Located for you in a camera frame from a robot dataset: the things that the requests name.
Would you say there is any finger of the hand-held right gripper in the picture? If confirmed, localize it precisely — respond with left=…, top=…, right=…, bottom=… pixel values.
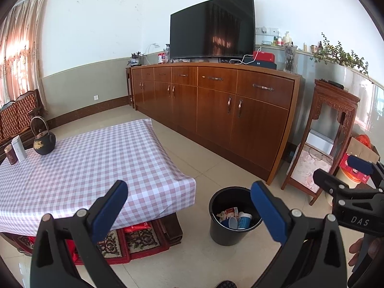
left=347, top=155, right=384, bottom=191
left=313, top=169, right=349, bottom=205

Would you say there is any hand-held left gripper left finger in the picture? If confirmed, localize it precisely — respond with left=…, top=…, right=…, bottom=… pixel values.
left=30, top=180, right=129, bottom=288

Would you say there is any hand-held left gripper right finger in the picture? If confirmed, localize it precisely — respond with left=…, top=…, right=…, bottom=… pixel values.
left=250, top=181, right=357, bottom=288

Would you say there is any white and blue cup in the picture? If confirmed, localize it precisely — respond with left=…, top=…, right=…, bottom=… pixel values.
left=237, top=212, right=252, bottom=230

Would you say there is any blue paper cup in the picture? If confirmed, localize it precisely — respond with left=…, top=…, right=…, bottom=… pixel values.
left=220, top=216, right=240, bottom=230

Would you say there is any black trash bin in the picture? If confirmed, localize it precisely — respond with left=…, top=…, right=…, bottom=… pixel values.
left=209, top=186, right=263, bottom=246

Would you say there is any person's right hand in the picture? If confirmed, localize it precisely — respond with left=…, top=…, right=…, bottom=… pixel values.
left=349, top=235, right=384, bottom=267

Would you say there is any brown cardboard box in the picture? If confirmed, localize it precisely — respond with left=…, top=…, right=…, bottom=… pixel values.
left=339, top=136, right=380, bottom=183

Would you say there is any cream bucket with red lid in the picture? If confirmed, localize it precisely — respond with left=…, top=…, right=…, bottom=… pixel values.
left=334, top=168, right=360, bottom=190

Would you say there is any red flat package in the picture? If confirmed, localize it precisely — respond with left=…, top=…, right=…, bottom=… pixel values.
left=123, top=222, right=150, bottom=233

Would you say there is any red patterned rug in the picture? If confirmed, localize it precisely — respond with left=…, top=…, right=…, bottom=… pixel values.
left=15, top=220, right=170, bottom=264

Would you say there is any checkered tablecloth table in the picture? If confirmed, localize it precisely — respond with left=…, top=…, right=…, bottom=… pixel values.
left=0, top=118, right=197, bottom=233

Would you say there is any red bag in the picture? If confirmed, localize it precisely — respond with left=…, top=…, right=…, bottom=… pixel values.
left=64, top=237, right=80, bottom=264

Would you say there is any dark wooden coffee table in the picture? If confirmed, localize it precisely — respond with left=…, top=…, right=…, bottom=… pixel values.
left=0, top=213, right=183, bottom=252

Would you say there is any carved wooden stand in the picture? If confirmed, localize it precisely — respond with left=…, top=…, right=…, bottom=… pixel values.
left=281, top=78, right=360, bottom=206

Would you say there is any black iron teapot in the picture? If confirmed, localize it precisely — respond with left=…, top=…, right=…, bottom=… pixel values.
left=31, top=116, right=56, bottom=156

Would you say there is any white tall tin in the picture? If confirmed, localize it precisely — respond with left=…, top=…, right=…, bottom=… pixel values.
left=11, top=136, right=27, bottom=162

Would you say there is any leafy green plant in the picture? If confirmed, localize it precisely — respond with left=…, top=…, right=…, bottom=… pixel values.
left=310, top=32, right=374, bottom=83

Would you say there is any brown round tin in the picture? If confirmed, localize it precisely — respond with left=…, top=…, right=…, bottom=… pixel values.
left=4, top=145, right=18, bottom=166

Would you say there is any brown wooden sideboard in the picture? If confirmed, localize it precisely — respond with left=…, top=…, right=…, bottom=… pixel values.
left=131, top=61, right=301, bottom=186

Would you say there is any small wooden side table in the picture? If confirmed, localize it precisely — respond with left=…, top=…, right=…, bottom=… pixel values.
left=125, top=66, right=134, bottom=106

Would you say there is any glass vase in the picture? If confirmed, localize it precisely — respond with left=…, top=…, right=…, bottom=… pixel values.
left=282, top=42, right=298, bottom=73

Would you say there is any wooden sofa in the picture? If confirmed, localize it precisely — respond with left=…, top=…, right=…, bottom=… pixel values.
left=0, top=89, right=45, bottom=147

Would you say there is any black device box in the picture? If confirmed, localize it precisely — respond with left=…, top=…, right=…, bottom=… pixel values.
left=231, top=58, right=278, bottom=69

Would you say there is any red box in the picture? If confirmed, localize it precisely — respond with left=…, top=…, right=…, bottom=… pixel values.
left=252, top=51, right=276, bottom=63

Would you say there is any potted plant in patterned pot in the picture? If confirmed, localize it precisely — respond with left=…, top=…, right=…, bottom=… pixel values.
left=127, top=51, right=144, bottom=66

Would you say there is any pink patterned curtain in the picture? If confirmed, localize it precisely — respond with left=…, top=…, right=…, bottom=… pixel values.
left=0, top=0, right=48, bottom=105

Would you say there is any black flat television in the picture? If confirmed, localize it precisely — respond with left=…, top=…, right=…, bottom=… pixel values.
left=169, top=0, right=257, bottom=62

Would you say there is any white wall socket strip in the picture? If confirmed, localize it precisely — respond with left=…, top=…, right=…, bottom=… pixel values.
left=255, top=26, right=279, bottom=36

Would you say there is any white charger cable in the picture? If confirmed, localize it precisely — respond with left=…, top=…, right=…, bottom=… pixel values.
left=145, top=43, right=160, bottom=58

